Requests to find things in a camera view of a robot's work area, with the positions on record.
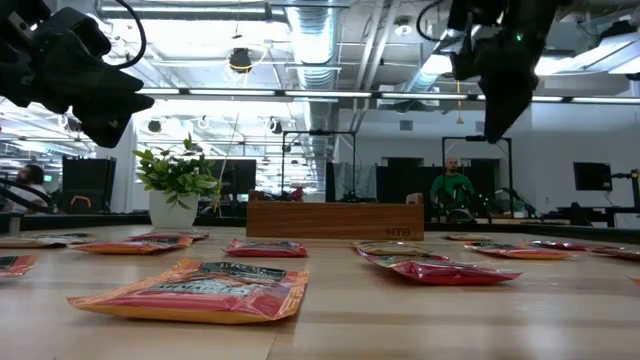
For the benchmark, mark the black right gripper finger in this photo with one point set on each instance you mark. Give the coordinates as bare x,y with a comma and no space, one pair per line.
510,112
490,112

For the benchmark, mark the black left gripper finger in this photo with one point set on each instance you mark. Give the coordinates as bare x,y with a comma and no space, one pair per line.
132,101
105,125

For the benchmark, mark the background black robot arm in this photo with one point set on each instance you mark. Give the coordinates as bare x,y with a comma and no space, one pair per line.
515,202

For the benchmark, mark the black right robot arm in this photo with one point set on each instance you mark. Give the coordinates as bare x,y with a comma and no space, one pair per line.
500,15

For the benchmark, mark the wooden tea box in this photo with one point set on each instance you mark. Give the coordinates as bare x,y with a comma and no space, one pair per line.
325,222

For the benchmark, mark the black hanging ceiling speaker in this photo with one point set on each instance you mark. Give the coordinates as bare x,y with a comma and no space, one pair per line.
154,126
240,60
276,126

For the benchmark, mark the black equipment case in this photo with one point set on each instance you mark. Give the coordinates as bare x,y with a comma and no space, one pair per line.
87,175

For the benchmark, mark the person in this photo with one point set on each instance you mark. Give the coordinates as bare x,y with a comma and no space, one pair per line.
452,187
30,175

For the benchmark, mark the black computer monitor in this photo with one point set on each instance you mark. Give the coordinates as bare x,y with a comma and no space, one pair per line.
592,176
237,175

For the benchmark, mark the green plant in white pot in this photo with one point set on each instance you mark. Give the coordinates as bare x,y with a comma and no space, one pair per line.
172,215

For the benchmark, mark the black partition screen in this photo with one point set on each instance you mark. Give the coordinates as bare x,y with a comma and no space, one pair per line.
400,185

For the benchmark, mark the black desk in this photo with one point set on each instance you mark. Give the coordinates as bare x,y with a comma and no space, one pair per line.
625,211

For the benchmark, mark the long ceiling light strip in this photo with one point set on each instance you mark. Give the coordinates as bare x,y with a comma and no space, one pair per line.
325,93

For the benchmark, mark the silver spiral air duct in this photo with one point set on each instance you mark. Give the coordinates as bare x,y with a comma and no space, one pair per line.
315,30
425,80

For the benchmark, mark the black table edge rail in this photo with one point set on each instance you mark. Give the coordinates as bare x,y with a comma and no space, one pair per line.
75,221

